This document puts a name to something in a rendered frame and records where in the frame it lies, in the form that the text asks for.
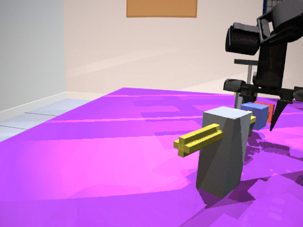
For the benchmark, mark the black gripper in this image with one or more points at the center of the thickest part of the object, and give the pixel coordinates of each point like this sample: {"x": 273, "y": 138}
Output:
{"x": 270, "y": 72}

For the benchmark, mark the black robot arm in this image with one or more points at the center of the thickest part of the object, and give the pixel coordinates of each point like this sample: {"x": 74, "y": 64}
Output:
{"x": 287, "y": 22}

